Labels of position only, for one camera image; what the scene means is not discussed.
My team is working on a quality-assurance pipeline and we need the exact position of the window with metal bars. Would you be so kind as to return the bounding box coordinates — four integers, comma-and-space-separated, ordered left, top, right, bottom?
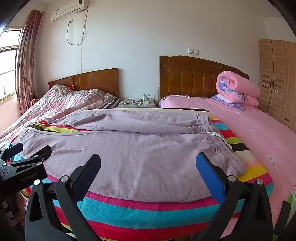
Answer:
0, 28, 23, 103

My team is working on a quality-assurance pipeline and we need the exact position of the striped colourful blanket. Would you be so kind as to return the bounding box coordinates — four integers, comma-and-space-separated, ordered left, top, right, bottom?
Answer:
0, 115, 274, 241

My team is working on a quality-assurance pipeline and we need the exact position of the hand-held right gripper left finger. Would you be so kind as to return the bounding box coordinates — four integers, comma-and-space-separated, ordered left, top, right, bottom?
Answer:
24, 153, 102, 241

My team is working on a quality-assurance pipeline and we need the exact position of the pink bed sheet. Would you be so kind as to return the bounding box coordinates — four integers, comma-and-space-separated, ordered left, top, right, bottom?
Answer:
159, 95, 296, 230

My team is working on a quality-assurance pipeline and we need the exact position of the air conditioner power cable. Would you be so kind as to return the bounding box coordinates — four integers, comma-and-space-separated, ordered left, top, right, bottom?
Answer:
66, 20, 84, 46

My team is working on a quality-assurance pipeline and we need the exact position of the pink floral curtain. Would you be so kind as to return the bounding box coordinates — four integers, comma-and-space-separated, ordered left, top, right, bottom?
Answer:
17, 10, 44, 116

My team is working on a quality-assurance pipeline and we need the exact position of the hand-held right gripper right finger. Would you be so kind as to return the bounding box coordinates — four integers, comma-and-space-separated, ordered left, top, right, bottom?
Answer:
195, 152, 274, 241

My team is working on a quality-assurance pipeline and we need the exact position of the white air conditioner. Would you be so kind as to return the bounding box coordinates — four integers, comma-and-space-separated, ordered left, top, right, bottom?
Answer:
50, 0, 90, 23

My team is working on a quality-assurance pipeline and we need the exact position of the dark checked bed sheet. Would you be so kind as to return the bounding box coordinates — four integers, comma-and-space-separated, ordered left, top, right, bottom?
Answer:
104, 97, 121, 109

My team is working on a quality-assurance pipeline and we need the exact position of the light wooden wardrobe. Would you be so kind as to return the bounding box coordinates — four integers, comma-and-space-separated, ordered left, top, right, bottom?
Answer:
258, 39, 296, 134

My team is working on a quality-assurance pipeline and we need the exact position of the white charging cable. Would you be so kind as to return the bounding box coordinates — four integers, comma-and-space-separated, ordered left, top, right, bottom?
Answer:
144, 86, 160, 107

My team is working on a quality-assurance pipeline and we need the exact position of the floral pink quilt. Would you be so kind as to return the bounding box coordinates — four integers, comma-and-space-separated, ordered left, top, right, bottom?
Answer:
0, 83, 119, 139

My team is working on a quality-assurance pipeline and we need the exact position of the carved wooden bed headboard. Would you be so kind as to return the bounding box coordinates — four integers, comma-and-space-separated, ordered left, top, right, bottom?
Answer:
159, 56, 250, 102

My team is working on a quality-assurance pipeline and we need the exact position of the nightstand with floral cover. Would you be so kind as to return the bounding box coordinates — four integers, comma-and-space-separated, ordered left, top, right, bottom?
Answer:
116, 98, 159, 109

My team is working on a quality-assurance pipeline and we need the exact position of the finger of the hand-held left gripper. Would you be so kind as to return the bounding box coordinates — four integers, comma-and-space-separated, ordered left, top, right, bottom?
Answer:
0, 142, 24, 161
30, 146, 53, 163

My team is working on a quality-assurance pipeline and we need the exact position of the rolled pink quilt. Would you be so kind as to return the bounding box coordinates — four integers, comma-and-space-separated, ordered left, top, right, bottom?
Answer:
216, 71, 261, 107

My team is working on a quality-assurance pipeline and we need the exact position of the purple folded cloth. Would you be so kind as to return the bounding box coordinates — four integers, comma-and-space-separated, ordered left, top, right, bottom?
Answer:
211, 94, 246, 108

